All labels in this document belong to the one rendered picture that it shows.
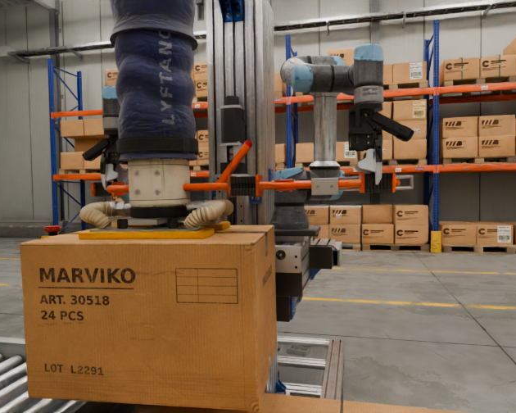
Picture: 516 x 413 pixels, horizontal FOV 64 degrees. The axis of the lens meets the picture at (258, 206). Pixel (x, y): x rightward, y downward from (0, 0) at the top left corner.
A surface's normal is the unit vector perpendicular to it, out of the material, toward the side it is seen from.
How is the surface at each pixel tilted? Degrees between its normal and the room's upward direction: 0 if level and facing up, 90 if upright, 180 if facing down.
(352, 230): 93
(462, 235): 91
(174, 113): 75
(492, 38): 90
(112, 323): 91
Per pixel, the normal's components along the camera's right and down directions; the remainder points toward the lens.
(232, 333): -0.15, 0.05
